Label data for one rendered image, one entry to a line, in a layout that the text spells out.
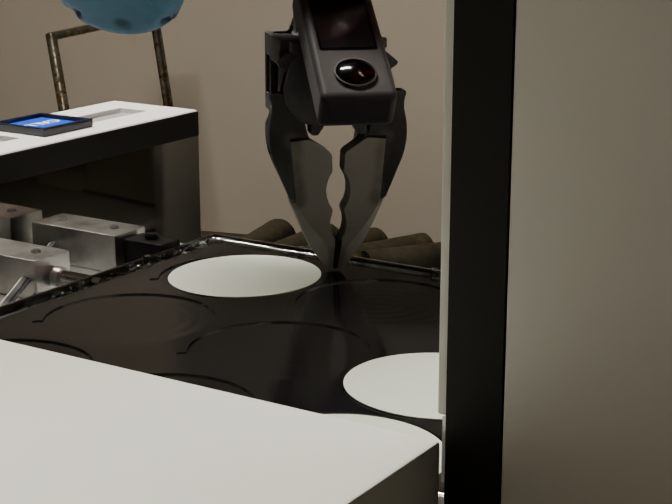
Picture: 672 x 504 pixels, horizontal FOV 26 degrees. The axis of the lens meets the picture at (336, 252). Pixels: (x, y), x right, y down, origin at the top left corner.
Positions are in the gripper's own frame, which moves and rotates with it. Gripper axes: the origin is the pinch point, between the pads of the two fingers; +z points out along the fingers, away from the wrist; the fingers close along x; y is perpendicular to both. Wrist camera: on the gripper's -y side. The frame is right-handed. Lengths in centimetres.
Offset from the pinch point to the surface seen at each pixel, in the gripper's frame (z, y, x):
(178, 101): 35, 286, -18
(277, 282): 1.4, -1.6, 4.2
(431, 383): 1.4, -21.9, -0.4
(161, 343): 1.5, -12.3, 12.7
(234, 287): 1.4, -2.1, 7.1
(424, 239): 56, 212, -65
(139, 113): -4.6, 30.7, 10.4
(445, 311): -9.9, -45.1, 5.7
